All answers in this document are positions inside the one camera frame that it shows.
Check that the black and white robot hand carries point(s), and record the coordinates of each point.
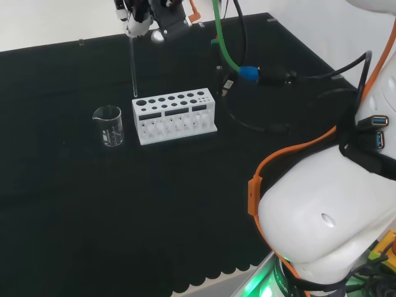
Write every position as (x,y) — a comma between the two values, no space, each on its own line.
(136,21)

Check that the clear glass rod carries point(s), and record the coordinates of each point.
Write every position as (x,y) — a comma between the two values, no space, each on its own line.
(134,71)

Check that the white test tube rack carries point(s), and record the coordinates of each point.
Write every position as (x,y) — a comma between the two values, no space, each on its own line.
(137,123)

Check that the clear tape piece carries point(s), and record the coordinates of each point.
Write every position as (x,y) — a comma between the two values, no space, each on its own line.
(337,76)
(81,42)
(273,20)

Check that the clear glass beaker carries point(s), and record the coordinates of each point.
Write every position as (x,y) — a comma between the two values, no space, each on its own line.
(113,136)

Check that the black bench cloth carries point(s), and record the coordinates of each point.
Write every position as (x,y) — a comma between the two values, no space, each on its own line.
(92,201)

